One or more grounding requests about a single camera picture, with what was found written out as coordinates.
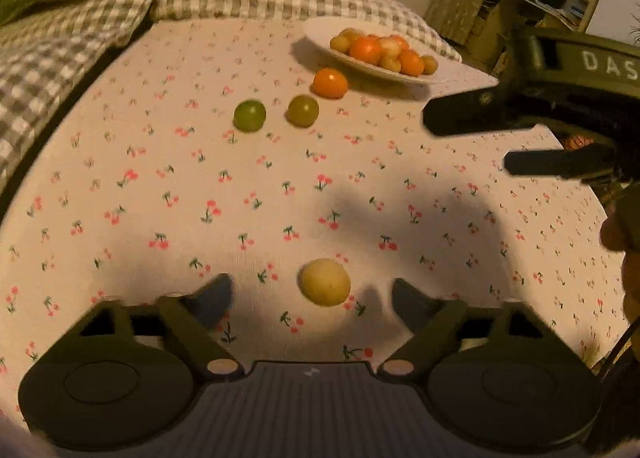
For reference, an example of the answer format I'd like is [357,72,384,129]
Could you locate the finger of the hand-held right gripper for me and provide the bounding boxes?
[422,85,511,137]
[503,145,619,182]

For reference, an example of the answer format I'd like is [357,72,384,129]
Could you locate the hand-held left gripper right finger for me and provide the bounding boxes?
[376,278,551,381]

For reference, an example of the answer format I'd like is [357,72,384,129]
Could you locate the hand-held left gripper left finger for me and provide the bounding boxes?
[75,274,246,381]

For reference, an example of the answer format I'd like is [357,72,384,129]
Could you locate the pale yellow round fruit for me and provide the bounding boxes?
[298,258,352,307]

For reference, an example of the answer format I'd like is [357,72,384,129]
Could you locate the orange mandarin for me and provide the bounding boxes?
[312,67,349,99]
[398,50,426,77]
[349,36,383,65]

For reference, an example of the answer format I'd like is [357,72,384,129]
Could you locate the white ribbed plate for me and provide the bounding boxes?
[302,16,463,85]

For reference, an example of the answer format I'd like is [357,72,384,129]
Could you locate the person's right hand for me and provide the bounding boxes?
[599,198,640,326]

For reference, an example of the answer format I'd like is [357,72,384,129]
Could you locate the pink white round fruit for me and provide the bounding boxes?
[380,35,410,56]

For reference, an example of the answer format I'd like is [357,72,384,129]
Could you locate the cherry print blanket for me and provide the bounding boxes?
[0,18,631,439]

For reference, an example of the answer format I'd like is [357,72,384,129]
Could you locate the green round fruit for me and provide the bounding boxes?
[286,94,320,128]
[233,98,267,133]

